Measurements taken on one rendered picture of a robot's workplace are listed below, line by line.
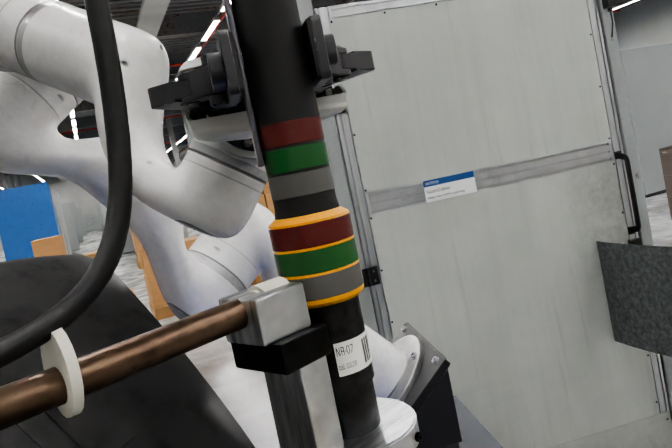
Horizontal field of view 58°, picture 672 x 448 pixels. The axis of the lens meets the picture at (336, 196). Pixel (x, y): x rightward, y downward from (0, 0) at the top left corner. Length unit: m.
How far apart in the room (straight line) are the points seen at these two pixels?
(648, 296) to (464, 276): 0.64
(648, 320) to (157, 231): 1.92
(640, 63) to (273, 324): 10.16
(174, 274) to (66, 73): 0.41
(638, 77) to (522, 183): 7.99
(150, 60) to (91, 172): 0.32
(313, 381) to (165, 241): 0.67
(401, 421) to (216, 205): 0.26
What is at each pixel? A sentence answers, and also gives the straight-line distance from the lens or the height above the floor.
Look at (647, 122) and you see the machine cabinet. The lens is 10.31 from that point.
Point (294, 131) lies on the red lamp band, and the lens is 0.30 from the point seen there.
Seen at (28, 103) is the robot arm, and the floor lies 1.60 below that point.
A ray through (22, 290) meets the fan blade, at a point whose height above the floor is 1.41.
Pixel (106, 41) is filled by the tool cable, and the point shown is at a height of 1.51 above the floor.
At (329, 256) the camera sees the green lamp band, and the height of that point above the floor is 1.40.
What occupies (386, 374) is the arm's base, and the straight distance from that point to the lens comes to 1.05.
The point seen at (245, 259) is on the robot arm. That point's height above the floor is 1.32.
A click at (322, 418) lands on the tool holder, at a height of 1.33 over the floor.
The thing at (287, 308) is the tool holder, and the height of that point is 1.39.
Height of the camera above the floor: 1.45
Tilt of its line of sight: 3 degrees down
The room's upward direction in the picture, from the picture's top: 12 degrees counter-clockwise
